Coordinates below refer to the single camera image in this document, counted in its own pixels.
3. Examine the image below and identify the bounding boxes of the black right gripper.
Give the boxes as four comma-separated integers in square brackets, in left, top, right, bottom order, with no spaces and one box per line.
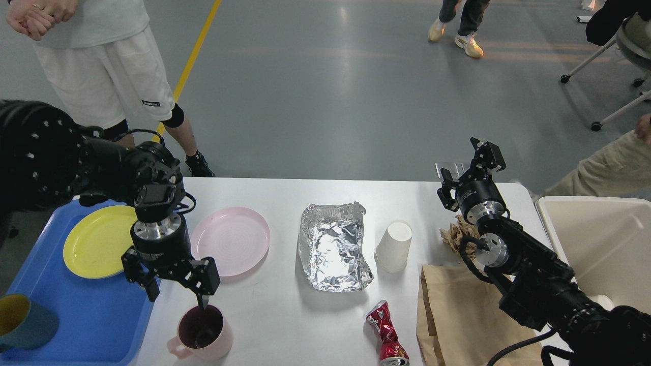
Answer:
[437,137,507,224]

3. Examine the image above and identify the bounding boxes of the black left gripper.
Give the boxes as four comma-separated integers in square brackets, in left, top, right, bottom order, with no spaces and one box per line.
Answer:
[121,213,221,311]

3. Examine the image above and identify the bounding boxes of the pink mug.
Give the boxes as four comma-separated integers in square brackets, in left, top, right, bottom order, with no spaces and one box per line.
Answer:
[167,305,234,361]

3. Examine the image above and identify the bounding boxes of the pink plate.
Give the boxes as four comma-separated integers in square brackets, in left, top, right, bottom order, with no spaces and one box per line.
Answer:
[191,206,271,278]

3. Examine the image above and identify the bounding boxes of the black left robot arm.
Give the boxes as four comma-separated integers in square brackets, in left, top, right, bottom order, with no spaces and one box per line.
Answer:
[1,100,220,310]

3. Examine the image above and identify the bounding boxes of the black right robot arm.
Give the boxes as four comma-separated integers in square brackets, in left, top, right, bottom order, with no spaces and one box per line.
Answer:
[437,138,650,365]

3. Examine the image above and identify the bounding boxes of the clear plastic piece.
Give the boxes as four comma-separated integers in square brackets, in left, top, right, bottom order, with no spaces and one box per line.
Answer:
[435,162,469,180]

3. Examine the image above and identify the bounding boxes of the crumpled brown paper ball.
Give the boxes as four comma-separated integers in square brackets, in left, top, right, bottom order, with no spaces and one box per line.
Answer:
[439,214,481,253]

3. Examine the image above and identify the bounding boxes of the yellow plate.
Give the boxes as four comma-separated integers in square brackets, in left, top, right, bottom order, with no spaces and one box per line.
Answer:
[63,205,137,280]

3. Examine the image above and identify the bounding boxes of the blue plastic tray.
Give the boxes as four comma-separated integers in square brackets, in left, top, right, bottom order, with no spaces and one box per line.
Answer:
[1,201,154,365]

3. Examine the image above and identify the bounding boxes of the white paper cup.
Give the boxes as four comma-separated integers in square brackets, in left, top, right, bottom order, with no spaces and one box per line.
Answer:
[374,220,413,273]

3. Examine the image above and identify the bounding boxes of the brown paper bag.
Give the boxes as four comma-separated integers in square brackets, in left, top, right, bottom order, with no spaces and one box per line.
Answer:
[416,265,535,365]

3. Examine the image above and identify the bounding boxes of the crumpled aluminium foil tray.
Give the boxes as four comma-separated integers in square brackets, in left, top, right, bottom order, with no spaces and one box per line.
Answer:
[297,202,374,293]

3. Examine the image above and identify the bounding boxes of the teal mug yellow inside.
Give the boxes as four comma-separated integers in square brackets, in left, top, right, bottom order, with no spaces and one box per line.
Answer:
[1,293,59,353]

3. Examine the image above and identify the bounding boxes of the beige plastic bin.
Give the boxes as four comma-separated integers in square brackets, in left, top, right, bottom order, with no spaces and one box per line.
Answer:
[536,196,650,313]

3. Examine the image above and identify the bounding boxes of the person in beige trousers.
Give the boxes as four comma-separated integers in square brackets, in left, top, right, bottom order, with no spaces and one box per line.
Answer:
[528,114,650,201]

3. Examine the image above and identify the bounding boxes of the walking person in background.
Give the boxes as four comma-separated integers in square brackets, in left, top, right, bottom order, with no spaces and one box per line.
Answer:
[427,1,490,59]

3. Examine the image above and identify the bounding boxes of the crushed red soda can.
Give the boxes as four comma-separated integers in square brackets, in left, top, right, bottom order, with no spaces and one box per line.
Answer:
[365,300,410,365]

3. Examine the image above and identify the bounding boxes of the white office chair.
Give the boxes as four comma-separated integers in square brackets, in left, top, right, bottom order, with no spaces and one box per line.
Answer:
[559,0,651,133]

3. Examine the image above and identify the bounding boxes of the person in white shorts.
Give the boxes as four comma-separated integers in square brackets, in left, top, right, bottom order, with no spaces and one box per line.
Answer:
[6,1,214,177]

